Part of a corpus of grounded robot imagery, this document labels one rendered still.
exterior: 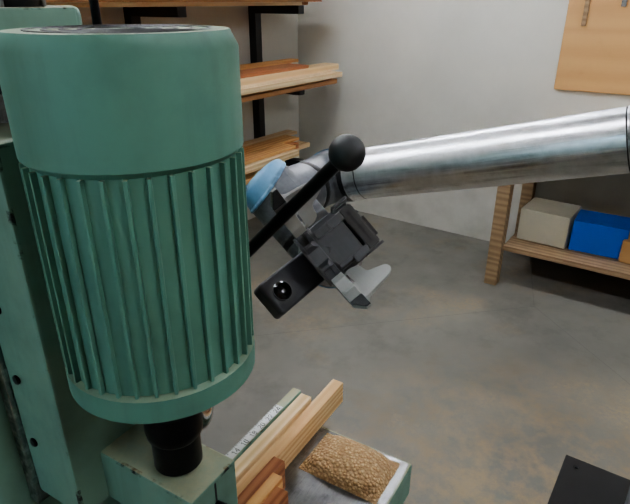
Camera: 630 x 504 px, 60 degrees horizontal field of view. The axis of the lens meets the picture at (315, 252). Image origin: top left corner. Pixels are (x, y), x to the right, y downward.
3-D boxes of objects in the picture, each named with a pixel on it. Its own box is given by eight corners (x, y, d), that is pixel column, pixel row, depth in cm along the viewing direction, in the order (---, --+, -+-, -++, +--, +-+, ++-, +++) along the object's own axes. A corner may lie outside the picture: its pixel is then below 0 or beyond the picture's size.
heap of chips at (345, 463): (375, 505, 75) (376, 489, 74) (298, 468, 81) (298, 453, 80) (400, 464, 82) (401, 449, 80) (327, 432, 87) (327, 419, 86)
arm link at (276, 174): (267, 182, 96) (314, 235, 95) (225, 202, 87) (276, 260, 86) (295, 145, 90) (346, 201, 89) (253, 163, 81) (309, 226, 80)
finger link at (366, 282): (404, 274, 55) (364, 239, 63) (358, 312, 55) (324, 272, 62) (417, 293, 56) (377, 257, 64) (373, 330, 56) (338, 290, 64)
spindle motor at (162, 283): (166, 459, 43) (103, 36, 31) (29, 385, 52) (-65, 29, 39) (289, 349, 57) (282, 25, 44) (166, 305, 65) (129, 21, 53)
